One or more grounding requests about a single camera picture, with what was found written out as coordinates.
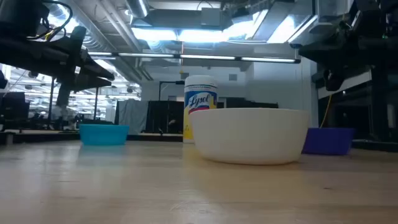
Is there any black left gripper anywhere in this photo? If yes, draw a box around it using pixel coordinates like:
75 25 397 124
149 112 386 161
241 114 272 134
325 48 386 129
0 26 115 92

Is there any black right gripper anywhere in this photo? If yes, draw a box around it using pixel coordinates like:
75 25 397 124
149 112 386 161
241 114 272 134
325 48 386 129
298 18 398 92

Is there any teal plastic bowl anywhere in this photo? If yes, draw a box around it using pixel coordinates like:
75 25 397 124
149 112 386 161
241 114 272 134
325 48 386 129
79 123 130 146

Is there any purple plastic bowl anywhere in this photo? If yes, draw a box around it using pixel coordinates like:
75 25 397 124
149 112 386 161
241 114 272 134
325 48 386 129
302 127 356 156

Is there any large white bowl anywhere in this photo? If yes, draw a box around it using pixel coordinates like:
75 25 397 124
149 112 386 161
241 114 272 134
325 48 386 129
188 107 310 166

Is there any grey hanging cloth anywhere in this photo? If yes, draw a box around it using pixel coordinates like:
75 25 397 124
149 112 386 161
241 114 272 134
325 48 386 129
114 98 150 136

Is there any dark computer monitor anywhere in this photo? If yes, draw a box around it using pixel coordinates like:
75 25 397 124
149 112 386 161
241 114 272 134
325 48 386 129
0 91 30 131

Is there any long LED light bar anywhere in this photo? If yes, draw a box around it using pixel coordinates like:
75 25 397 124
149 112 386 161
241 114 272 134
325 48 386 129
88 51 302 65

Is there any Lysol wipes canister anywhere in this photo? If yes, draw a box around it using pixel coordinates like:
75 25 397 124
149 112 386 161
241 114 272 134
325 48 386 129
182 74 218 144

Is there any black metal frame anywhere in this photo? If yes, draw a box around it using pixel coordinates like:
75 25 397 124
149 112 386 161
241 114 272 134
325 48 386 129
48 77 100 131

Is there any yellow cable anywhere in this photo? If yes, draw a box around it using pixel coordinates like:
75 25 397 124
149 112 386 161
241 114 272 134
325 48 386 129
319 94 333 129

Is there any black vertical post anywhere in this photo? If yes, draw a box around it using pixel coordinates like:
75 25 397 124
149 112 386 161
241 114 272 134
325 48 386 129
369 68 390 142

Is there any black camera stand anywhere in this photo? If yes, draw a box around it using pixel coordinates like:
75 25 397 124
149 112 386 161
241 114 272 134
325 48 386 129
159 80 186 101

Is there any silver round air duct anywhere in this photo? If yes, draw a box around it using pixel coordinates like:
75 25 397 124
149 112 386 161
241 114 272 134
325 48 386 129
125 0 150 19

